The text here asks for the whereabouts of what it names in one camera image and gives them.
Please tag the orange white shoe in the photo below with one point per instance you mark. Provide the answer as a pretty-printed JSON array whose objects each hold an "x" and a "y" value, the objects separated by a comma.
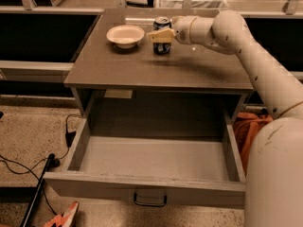
[{"x": 65, "y": 219}]

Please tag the black power adapter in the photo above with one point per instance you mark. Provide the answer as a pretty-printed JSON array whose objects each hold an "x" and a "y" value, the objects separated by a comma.
[{"x": 69, "y": 137}]

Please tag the black pole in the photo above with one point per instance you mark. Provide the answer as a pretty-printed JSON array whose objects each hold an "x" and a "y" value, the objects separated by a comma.
[{"x": 38, "y": 191}]

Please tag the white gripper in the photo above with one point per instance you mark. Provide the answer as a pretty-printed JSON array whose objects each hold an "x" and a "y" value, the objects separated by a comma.
[{"x": 182, "y": 29}]

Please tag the black drawer handle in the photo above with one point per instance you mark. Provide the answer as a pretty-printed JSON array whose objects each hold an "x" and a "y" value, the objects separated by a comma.
[{"x": 149, "y": 201}]

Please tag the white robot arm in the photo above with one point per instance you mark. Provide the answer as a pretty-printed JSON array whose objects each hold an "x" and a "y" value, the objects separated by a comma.
[{"x": 274, "y": 180}]

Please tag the orange backpack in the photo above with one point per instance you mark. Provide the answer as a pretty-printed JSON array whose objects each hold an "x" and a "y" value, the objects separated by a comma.
[{"x": 246, "y": 128}]

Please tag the open grey top drawer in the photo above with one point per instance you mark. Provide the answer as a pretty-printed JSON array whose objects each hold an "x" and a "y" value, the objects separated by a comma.
[{"x": 182, "y": 147}]

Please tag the white paper bowl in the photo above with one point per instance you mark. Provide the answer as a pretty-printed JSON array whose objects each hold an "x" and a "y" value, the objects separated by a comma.
[{"x": 126, "y": 36}]

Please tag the grey cabinet with glass top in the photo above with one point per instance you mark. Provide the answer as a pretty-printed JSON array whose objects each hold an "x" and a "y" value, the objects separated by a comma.
[{"x": 186, "y": 68}]

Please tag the blue pepsi can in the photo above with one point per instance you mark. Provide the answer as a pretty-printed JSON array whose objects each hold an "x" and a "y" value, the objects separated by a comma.
[{"x": 161, "y": 22}]

